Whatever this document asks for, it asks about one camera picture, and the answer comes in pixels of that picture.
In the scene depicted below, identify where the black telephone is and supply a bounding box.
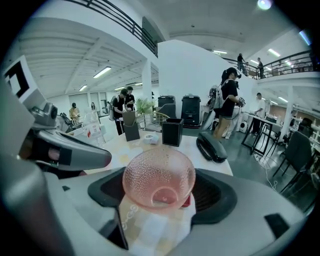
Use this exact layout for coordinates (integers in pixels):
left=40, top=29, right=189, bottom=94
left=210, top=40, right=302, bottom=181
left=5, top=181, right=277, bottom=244
left=195, top=131, right=229, bottom=164

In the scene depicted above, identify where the black chair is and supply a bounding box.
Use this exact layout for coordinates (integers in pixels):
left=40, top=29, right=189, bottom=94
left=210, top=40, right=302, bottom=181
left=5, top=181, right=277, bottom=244
left=272, top=130, right=316, bottom=194

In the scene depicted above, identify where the pink glass cup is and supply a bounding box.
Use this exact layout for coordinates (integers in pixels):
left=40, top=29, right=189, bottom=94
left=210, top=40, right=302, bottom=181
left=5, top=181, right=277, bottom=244
left=122, top=147, right=197, bottom=211

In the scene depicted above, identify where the black frame table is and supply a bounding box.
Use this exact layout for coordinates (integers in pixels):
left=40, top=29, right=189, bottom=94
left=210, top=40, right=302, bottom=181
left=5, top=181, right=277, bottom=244
left=240, top=112, right=284, bottom=156

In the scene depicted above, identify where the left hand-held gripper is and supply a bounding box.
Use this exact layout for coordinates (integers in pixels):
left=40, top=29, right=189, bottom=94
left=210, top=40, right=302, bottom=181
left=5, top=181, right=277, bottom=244
left=0, top=54, right=113, bottom=172

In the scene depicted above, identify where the white cable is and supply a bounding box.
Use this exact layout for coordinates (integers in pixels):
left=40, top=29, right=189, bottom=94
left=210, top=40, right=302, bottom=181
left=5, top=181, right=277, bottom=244
left=253, top=153, right=280, bottom=193

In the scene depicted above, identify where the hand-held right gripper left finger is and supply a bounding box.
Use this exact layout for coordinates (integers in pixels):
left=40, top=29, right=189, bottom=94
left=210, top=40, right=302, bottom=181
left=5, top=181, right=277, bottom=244
left=44, top=166, right=130, bottom=256

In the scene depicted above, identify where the dark brown box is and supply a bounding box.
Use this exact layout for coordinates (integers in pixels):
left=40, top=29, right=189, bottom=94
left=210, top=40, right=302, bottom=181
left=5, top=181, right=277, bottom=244
left=121, top=111, right=141, bottom=143

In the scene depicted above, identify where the black square box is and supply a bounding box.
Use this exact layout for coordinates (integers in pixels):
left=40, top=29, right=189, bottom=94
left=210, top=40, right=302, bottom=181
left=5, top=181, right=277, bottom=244
left=161, top=117, right=184, bottom=147

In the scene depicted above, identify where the black floor copier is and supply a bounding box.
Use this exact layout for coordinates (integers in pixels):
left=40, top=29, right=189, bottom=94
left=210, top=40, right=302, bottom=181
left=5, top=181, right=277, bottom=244
left=154, top=94, right=177, bottom=126
left=180, top=94, right=202, bottom=128

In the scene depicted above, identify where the red tray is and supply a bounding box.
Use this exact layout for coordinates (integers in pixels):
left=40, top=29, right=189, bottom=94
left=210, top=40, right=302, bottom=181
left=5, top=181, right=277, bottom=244
left=180, top=192, right=195, bottom=209

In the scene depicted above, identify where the person's left hand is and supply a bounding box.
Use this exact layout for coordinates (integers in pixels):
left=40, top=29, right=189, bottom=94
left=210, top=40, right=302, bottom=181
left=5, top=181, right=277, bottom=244
left=19, top=139, right=61, bottom=161

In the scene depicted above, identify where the gold wire chair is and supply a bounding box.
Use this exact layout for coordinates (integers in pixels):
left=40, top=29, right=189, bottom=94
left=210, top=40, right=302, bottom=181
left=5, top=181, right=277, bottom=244
left=136, top=112, right=171, bottom=131

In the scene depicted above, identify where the black balcony railing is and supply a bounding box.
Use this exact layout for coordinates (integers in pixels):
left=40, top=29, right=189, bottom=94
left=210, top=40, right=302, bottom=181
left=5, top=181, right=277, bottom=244
left=64, top=0, right=159, bottom=59
left=221, top=49, right=316, bottom=80

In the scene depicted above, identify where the table with checked tablecloth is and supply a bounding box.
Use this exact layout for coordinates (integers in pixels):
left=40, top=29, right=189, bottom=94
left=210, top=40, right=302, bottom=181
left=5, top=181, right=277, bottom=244
left=74, top=129, right=234, bottom=251

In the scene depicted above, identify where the clear bottle with red label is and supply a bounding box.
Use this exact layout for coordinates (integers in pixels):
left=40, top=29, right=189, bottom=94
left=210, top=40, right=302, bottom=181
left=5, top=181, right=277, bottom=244
left=82, top=112, right=107, bottom=149

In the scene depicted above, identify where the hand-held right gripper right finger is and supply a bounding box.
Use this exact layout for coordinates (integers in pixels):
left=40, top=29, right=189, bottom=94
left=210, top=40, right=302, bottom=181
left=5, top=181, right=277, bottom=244
left=164, top=167, right=310, bottom=256

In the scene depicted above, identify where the white flower bunch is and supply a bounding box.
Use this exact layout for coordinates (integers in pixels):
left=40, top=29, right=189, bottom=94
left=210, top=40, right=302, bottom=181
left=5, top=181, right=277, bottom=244
left=134, top=97, right=156, bottom=116

